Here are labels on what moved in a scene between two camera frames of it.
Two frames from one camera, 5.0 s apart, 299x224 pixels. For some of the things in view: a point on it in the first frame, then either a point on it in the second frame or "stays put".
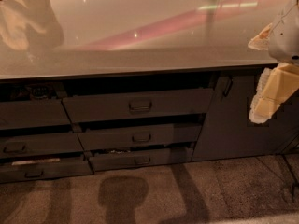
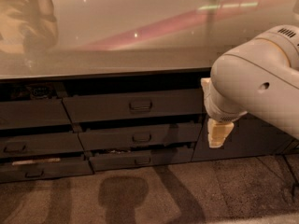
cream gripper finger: [261, 41] -> [207, 89]
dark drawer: [110, 161] stays put
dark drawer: [25, 173] stays put
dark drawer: [33, 113] stays put
